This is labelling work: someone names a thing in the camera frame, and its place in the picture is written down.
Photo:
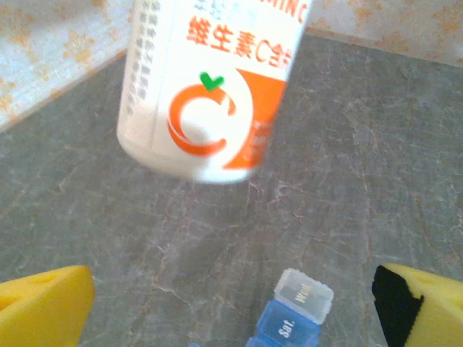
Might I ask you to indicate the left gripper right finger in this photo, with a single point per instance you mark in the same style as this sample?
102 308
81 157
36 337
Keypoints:
434 311

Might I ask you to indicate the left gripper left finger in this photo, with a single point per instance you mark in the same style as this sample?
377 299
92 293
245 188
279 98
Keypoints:
40 307

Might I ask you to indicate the blue weekly pill organizer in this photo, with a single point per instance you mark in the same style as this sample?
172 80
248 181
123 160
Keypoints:
289 318

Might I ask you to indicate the white orange vitamin bottle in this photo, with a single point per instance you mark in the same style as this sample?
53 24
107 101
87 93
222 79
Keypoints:
210 90

